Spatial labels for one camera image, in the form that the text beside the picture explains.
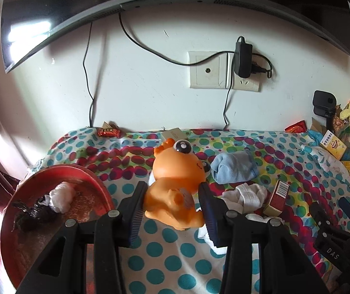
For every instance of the orange rubber frog toy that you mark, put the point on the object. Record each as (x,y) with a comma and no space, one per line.
(169,171)

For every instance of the small white plastic bag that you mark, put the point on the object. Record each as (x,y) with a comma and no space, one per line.
(62,196)

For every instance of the black camera device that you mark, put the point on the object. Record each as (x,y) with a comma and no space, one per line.
(323,101)

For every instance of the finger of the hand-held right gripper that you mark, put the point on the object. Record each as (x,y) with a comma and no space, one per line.
(348,208)
(331,246)

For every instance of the red snack packet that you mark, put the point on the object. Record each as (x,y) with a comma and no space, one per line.
(296,127)

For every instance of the yellow white carton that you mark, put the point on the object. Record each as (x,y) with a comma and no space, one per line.
(332,144)

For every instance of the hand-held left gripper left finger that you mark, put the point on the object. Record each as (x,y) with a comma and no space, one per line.
(135,217)

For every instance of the red candy packet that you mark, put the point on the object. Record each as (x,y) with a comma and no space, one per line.
(109,132)

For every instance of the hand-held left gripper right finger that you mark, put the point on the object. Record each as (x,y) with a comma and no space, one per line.
(209,220)

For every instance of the blue sock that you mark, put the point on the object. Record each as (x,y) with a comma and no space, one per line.
(234,167)

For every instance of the polka-dot cloth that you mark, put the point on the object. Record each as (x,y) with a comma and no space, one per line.
(178,251)

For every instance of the black wall television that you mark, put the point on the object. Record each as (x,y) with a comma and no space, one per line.
(71,3)

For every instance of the white sock ball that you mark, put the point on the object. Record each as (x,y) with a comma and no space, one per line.
(204,237)

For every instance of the white wall power socket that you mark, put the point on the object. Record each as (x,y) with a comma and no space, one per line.
(249,83)

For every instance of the white wall antenna plate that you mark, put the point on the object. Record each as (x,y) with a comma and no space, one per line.
(207,78)

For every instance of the small beige box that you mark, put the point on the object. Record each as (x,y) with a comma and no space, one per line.
(175,134)

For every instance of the black plastic bag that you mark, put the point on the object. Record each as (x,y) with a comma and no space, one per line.
(31,217)

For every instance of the black power adapter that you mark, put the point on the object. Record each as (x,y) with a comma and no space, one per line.
(243,58)

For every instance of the red and white small box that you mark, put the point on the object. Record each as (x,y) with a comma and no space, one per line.
(277,199)

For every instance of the round red tray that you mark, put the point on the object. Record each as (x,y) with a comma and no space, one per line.
(40,242)

